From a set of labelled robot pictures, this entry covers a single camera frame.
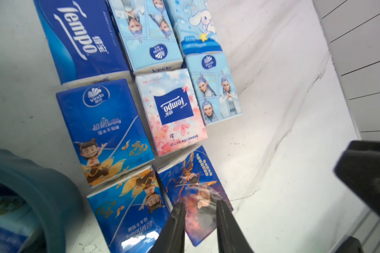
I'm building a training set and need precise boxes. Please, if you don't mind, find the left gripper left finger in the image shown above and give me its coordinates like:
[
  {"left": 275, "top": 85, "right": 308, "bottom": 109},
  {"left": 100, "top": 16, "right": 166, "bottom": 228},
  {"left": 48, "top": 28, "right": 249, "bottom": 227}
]
[{"left": 150, "top": 202, "right": 186, "bottom": 253}]

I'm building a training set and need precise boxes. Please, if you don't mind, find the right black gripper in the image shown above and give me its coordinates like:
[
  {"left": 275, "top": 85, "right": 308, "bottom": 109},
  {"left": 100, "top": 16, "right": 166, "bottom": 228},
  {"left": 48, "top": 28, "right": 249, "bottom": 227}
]
[{"left": 334, "top": 140, "right": 380, "bottom": 217}]

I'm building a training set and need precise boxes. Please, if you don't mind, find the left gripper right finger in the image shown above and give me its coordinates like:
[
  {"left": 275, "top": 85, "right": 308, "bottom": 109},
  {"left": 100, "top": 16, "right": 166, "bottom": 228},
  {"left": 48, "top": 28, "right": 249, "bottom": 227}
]
[{"left": 216, "top": 200, "right": 253, "bottom": 253}]

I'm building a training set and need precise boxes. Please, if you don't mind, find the dark purple anime tissue pack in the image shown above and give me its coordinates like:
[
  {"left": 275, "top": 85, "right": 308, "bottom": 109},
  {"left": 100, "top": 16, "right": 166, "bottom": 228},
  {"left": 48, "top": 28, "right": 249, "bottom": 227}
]
[{"left": 157, "top": 145, "right": 233, "bottom": 247}]

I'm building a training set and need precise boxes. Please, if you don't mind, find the blue orange Vinda tissue pack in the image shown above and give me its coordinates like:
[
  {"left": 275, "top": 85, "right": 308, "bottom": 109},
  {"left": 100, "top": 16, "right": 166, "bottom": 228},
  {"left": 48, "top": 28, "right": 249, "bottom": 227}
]
[{"left": 56, "top": 79, "right": 155, "bottom": 187}]

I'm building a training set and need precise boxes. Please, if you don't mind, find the pink white Tempo tissue pack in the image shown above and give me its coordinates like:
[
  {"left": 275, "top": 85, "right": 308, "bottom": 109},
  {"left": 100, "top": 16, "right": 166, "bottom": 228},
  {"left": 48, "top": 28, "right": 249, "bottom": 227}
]
[{"left": 135, "top": 69, "right": 208, "bottom": 157}]

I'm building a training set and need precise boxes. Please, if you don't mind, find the light blue figures tissue pack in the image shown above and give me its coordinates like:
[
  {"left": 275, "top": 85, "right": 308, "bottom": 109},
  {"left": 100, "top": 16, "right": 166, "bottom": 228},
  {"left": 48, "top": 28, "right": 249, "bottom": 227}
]
[{"left": 185, "top": 53, "right": 242, "bottom": 125}]

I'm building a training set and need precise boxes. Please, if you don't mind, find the light blue Vinda tissue pack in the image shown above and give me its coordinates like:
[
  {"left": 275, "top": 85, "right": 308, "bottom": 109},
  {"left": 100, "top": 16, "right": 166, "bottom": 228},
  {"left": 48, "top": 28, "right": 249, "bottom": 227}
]
[{"left": 107, "top": 0, "right": 183, "bottom": 76}]

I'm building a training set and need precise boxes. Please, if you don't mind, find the dark blue Tempo tissue pack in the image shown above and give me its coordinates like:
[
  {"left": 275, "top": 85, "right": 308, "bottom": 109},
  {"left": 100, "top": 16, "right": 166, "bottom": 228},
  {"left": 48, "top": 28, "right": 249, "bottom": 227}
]
[{"left": 34, "top": 0, "right": 132, "bottom": 86}]

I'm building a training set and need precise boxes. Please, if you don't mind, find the light blue cartoon tissue pack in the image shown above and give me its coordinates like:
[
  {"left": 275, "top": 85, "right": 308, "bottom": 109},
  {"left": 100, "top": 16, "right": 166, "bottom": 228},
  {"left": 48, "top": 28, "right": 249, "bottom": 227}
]
[{"left": 164, "top": 0, "right": 222, "bottom": 58}]

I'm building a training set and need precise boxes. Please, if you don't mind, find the teal plastic storage box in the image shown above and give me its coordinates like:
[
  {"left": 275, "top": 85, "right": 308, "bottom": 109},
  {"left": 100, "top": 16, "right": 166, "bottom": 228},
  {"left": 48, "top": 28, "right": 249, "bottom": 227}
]
[{"left": 0, "top": 149, "right": 84, "bottom": 253}]

